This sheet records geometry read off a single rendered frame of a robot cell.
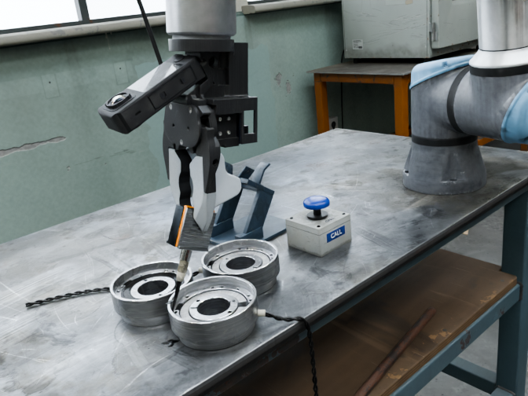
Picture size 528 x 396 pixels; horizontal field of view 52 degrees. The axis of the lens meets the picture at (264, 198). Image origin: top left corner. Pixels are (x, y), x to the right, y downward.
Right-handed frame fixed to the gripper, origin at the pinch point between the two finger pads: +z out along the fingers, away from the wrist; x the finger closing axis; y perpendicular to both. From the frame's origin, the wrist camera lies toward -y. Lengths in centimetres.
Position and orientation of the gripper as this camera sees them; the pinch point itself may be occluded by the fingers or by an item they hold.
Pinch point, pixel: (190, 218)
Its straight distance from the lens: 63.2
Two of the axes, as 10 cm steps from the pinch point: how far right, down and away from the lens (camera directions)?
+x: -6.5, -2.1, 7.3
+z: -0.1, 9.6, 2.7
